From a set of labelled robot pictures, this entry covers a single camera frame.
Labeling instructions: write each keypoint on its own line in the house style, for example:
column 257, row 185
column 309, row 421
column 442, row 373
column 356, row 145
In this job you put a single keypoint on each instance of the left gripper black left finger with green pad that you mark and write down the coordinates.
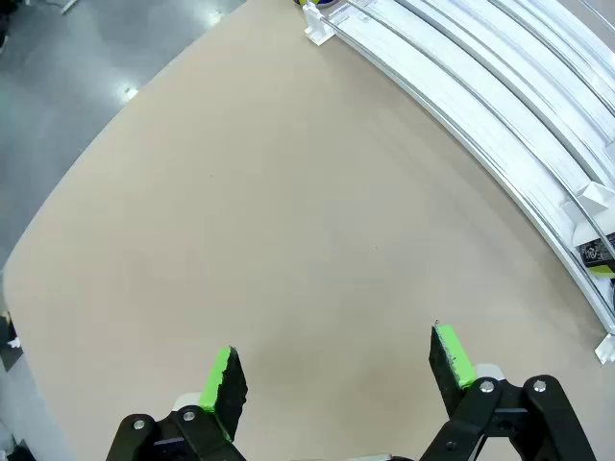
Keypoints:
column 226, row 384

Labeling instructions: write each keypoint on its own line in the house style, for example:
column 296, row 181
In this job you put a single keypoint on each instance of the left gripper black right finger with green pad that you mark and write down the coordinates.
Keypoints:
column 447, row 365

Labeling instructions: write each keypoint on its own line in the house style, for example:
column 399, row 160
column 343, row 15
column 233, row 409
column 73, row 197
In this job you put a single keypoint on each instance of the black Pepsi can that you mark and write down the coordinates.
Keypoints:
column 596, row 254

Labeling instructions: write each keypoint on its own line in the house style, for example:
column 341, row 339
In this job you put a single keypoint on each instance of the clear can dispenser rack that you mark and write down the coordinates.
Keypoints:
column 456, row 72

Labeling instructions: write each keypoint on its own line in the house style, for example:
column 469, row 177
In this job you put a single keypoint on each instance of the blue Pocari Sweat can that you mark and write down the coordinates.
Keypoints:
column 327, row 4

